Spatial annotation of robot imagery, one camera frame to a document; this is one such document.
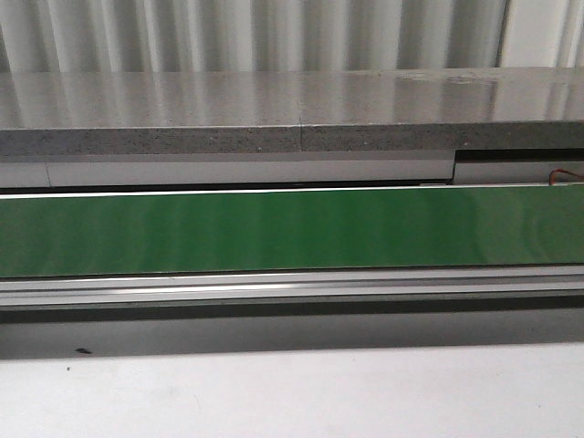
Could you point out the white corrugated curtain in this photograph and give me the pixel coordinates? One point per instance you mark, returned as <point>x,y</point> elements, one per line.
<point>169,36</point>

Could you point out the aluminium conveyor frame rail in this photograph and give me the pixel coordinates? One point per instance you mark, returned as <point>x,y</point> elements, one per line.
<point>343,283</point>

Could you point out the green conveyor belt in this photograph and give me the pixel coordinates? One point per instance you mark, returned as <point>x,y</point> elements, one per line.
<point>98,234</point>

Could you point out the grey stone countertop slab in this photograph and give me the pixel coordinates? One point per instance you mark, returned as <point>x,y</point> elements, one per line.
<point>135,113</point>

